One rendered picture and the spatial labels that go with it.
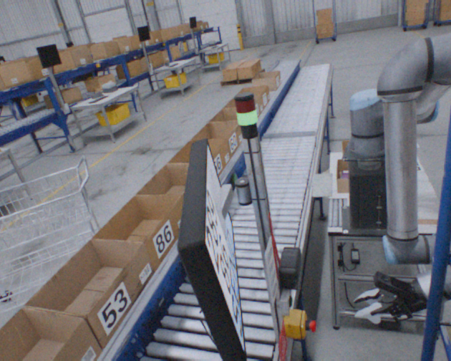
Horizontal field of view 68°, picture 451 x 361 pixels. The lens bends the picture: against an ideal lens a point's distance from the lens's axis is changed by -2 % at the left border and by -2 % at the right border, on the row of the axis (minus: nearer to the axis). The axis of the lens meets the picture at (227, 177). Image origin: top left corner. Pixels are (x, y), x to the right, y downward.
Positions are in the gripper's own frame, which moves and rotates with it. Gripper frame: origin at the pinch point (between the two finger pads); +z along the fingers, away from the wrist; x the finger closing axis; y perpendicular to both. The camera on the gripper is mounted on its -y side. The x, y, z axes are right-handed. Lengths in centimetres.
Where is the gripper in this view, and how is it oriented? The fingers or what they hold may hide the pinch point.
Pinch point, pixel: (356, 306)
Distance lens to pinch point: 121.1
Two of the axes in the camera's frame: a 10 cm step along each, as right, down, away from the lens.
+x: 2.6, -4.3, 8.7
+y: 6.1, 7.6, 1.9
